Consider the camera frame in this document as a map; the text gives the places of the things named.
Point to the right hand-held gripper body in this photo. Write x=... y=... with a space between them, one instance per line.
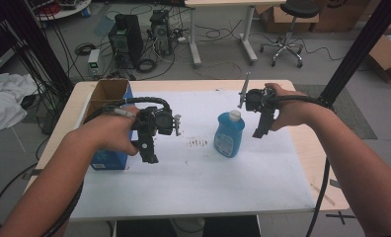
x=259 y=98

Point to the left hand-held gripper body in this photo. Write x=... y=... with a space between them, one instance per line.
x=149 y=125

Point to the blue bottle with white cap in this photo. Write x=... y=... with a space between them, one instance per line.
x=228 y=135

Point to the cardboard box with blue outside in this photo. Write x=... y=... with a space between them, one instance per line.
x=108 y=90

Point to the person's right hand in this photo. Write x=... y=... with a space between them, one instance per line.
x=292 y=110

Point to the person's left hand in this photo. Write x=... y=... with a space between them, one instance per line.
x=113 y=131

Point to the white table mat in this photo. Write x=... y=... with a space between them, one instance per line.
x=190 y=184

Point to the white power strip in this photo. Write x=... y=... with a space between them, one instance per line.
x=182 y=40

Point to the white power supply unit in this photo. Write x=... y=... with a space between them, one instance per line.
x=93 y=62

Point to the white-legged wooden desk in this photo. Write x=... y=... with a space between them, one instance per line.
x=216 y=3

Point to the large black computer tower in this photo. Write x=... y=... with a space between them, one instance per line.
x=126 y=39

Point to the black swivel stool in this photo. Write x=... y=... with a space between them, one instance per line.
x=298 y=10

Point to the small black computer tower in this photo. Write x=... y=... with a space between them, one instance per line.
x=161 y=31

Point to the grey floor mat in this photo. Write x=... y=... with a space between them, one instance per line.
x=351 y=115

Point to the small grey tape piece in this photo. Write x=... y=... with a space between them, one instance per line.
x=334 y=183

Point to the grey tape strip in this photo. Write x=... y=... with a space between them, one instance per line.
x=30 y=173

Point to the open brown cardboard box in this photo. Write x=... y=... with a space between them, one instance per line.
x=387 y=56

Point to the round white table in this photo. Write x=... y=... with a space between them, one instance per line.
x=65 y=11

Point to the black tape cross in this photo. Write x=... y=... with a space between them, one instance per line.
x=341 y=216

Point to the white cloth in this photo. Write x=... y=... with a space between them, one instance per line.
x=4 y=98

